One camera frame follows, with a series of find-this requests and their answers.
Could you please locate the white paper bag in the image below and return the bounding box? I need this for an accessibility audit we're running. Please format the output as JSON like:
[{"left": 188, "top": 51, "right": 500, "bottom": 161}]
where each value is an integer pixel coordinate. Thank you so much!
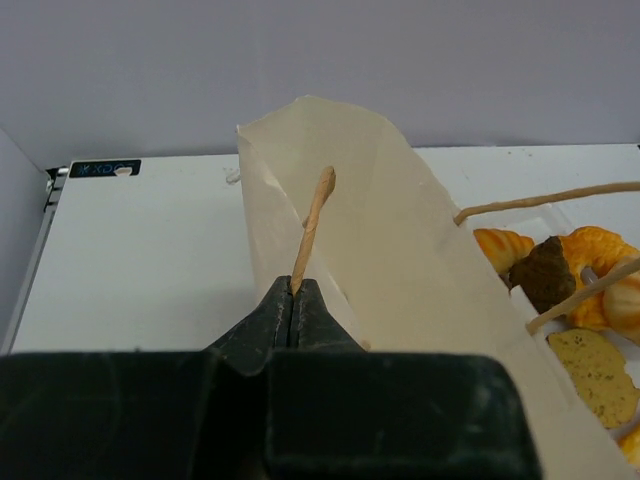
[{"left": 237, "top": 96, "right": 635, "bottom": 479}]

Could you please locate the small croissant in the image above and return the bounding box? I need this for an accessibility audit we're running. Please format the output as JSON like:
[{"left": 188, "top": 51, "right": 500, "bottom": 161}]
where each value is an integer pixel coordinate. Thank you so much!
[{"left": 473, "top": 228, "right": 535, "bottom": 275}]

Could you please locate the speckled bread slice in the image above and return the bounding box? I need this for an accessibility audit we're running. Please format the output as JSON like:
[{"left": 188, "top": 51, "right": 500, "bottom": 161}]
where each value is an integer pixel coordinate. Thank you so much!
[{"left": 546, "top": 328, "right": 639, "bottom": 429}]

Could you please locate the dark brown bread piece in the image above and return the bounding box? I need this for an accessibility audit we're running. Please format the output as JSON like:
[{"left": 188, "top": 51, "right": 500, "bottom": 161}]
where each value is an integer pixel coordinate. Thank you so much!
[{"left": 508, "top": 236, "right": 576, "bottom": 314}]

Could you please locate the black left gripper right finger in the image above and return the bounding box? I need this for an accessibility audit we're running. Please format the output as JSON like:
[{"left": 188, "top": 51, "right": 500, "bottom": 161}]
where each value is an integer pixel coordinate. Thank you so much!
[{"left": 263, "top": 280, "right": 543, "bottom": 479}]

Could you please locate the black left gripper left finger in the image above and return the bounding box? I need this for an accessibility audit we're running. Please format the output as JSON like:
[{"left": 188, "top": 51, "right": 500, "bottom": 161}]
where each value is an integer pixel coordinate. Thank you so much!
[{"left": 1, "top": 277, "right": 293, "bottom": 479}]

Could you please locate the orange twisted ring bread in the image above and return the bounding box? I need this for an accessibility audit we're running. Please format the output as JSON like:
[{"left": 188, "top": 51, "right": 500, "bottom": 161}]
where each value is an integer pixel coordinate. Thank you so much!
[{"left": 560, "top": 226, "right": 639, "bottom": 343}]

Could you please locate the aluminium frame rail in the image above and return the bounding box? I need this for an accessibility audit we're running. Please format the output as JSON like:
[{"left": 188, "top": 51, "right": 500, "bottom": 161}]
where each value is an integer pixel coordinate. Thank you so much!
[{"left": 0, "top": 167, "right": 69, "bottom": 354}]

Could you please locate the left blue table label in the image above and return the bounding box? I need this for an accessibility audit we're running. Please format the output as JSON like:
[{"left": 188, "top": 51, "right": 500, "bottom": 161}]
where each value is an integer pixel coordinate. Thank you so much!
[{"left": 68, "top": 159, "right": 142, "bottom": 178}]

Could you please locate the ridged orange roll bread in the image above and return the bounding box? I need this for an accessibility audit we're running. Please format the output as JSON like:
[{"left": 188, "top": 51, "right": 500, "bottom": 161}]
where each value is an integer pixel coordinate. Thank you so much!
[{"left": 617, "top": 424, "right": 640, "bottom": 471}]

